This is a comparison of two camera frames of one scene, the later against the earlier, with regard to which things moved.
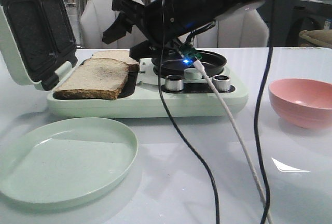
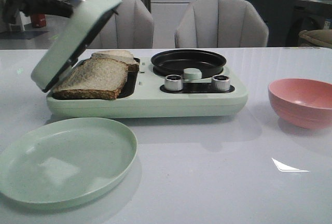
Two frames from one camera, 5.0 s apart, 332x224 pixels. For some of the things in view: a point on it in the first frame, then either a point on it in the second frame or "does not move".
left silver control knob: x=174 y=82 does not move
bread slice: x=95 y=78 does not move
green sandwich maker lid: x=37 y=37 -> x=72 y=39
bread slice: x=123 y=56 does not move
